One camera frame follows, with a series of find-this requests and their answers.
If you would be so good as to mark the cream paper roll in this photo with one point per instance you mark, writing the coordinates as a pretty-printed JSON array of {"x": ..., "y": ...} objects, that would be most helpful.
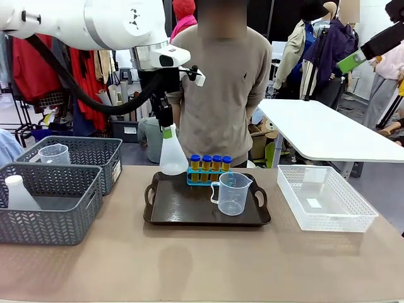
[
  {"x": 123, "y": 93},
  {"x": 105, "y": 98}
]

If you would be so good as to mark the light blue garment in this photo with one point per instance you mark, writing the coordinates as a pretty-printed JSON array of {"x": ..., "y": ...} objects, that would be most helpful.
[{"x": 6, "y": 145}]

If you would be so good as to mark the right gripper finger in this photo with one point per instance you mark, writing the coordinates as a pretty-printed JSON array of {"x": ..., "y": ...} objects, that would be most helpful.
[
  {"x": 397, "y": 9},
  {"x": 378, "y": 42}
]

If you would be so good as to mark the mannequin with purple jacket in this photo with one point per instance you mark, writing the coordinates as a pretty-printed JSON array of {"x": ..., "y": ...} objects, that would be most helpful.
[{"x": 334, "y": 41}]

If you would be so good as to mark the clear plastic measuring beaker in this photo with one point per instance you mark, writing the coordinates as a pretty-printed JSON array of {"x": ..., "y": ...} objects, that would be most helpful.
[
  {"x": 233, "y": 195},
  {"x": 53, "y": 154}
]

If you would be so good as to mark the crouching person in grey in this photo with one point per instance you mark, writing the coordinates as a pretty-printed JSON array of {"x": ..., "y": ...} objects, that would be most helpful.
[{"x": 151, "y": 139}]

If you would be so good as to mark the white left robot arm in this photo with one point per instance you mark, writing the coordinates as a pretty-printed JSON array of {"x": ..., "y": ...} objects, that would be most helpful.
[{"x": 94, "y": 22}]

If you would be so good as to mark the dark grey storage bin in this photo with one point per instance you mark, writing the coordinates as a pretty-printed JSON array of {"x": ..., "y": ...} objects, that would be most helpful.
[{"x": 124, "y": 132}]

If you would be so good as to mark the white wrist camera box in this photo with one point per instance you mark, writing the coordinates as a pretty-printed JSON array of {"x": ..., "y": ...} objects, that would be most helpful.
[{"x": 199, "y": 80}]

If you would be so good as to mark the grey basket without label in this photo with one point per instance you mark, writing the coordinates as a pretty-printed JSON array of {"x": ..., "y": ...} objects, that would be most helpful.
[{"x": 47, "y": 227}]

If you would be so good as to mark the black clothes rack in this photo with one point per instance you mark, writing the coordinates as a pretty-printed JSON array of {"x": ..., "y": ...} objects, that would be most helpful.
[{"x": 23, "y": 126}]

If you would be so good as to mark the white perforated plastic basket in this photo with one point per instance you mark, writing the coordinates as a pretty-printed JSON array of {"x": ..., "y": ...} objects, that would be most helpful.
[{"x": 331, "y": 221}]

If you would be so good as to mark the person in red hoodie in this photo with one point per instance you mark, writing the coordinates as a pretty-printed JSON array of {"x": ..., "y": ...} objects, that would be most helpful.
[{"x": 184, "y": 22}]

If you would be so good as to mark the grey basket with label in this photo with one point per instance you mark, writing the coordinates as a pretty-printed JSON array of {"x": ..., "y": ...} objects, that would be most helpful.
[{"x": 110, "y": 170}]

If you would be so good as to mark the white conical plastic flask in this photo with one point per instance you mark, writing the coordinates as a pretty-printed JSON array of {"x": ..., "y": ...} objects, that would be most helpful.
[
  {"x": 20, "y": 195},
  {"x": 173, "y": 158}
]

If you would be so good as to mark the person in beige sweater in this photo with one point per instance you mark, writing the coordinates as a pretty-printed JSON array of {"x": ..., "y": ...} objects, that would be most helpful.
[{"x": 217, "y": 94}]

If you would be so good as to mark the mannequin with beige coat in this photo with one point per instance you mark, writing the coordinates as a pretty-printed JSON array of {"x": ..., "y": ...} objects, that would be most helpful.
[{"x": 293, "y": 47}]

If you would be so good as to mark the open cardboard box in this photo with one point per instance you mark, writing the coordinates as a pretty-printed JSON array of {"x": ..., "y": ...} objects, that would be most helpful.
[{"x": 259, "y": 142}]

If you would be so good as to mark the white background table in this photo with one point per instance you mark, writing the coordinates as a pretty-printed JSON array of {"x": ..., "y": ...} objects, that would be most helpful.
[{"x": 331, "y": 132}]

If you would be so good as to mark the green chair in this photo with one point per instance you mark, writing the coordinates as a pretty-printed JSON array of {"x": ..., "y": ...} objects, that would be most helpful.
[{"x": 269, "y": 154}]

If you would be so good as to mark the mannequin with pink sweater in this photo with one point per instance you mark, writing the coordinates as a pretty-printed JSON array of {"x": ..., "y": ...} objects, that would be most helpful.
[{"x": 389, "y": 69}]

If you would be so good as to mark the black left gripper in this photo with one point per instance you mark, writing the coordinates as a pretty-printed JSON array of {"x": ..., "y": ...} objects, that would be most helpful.
[{"x": 168, "y": 82}]

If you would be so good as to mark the long red hanging garment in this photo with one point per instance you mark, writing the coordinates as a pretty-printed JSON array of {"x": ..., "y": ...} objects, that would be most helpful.
[{"x": 88, "y": 88}]

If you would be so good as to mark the yellow liquid blue-capped tube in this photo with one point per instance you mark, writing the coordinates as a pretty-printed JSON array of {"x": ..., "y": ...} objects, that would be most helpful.
[
  {"x": 206, "y": 164},
  {"x": 226, "y": 164},
  {"x": 195, "y": 164},
  {"x": 216, "y": 164}
]

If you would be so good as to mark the dark brown serving tray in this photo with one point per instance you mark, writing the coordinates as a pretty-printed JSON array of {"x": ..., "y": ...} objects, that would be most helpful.
[{"x": 183, "y": 208}]

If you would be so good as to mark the blue test tube rack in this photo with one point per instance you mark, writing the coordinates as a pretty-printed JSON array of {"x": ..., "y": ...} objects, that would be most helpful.
[{"x": 188, "y": 172}]

